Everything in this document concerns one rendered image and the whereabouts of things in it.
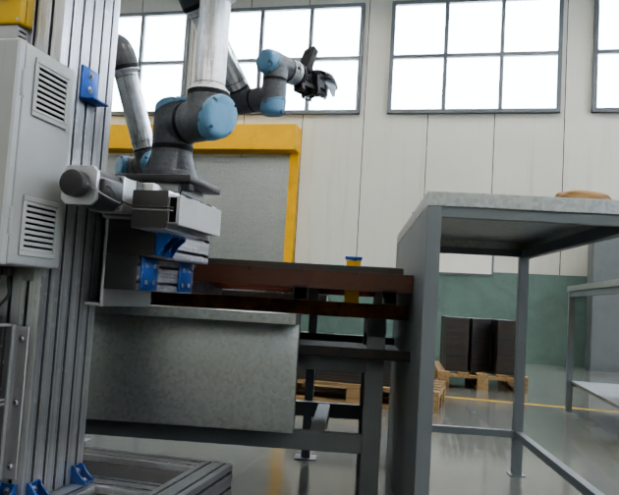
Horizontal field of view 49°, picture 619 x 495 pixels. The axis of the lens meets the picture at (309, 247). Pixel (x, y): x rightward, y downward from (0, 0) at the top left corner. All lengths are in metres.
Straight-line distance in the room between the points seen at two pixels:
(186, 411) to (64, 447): 0.54
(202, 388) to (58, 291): 0.70
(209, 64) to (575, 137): 9.32
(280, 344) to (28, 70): 1.14
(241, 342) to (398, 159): 8.77
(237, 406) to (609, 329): 8.18
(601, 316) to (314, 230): 4.36
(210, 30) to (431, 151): 9.02
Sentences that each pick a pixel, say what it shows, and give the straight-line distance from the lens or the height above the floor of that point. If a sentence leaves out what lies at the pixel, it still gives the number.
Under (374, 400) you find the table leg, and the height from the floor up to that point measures 0.41.
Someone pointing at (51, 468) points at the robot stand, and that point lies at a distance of 1.85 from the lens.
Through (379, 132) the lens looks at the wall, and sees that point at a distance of 10.99.
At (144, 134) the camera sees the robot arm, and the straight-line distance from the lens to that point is 2.37.
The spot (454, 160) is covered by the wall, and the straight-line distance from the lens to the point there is 10.78.
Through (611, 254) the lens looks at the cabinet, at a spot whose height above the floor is 1.57.
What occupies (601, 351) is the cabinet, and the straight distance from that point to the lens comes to 10.06.
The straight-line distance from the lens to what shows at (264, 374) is 2.24.
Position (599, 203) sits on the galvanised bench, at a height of 1.04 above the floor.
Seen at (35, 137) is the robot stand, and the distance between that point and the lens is 1.61.
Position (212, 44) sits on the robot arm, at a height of 1.39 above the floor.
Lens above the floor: 0.73
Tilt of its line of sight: 4 degrees up
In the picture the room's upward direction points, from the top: 3 degrees clockwise
